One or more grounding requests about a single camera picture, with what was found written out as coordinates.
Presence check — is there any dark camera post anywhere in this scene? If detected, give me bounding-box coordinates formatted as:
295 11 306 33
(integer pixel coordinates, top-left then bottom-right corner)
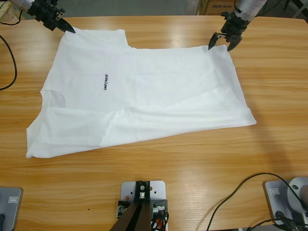
109 180 154 231

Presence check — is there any black cable with plug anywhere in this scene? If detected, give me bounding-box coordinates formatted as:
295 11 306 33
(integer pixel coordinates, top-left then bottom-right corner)
237 208 308 231

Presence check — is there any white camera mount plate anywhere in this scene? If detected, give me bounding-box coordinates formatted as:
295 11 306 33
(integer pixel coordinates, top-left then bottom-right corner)
120 180 168 218

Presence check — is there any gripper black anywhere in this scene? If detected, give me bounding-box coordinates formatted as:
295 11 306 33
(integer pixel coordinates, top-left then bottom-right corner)
27 0 77 34
207 11 250 52

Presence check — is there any black corner bracket with bolt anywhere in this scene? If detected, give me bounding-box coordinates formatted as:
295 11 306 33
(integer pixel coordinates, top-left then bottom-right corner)
151 199 169 217
117 199 132 219

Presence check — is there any arm grey base plate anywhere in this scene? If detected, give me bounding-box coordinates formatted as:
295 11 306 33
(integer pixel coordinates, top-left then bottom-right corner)
262 176 308 226
0 187 24 231

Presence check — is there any black metal frame leg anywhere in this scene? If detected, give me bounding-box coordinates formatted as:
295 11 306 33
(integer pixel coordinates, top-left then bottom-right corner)
282 0 308 19

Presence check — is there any white t-shirt with black logo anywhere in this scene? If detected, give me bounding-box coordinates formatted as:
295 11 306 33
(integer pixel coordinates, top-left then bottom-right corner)
25 28 257 159

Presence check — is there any wooden crate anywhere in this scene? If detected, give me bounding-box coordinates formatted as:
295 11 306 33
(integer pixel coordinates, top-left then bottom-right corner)
0 0 25 23

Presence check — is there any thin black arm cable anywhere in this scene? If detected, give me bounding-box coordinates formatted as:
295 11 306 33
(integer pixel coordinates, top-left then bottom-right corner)
0 9 22 91

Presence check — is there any long looping black cable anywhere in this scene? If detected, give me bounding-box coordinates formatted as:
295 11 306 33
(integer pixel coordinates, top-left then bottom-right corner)
208 172 308 231

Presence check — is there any patterned cardboard box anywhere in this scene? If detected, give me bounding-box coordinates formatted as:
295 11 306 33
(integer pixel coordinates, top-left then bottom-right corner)
194 0 209 15

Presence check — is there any AUX cardboard box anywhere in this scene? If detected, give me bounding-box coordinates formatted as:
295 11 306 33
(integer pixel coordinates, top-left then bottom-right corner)
204 0 238 16

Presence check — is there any orange and black wire bundle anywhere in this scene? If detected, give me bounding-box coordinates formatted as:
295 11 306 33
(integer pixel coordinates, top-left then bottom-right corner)
150 213 172 231

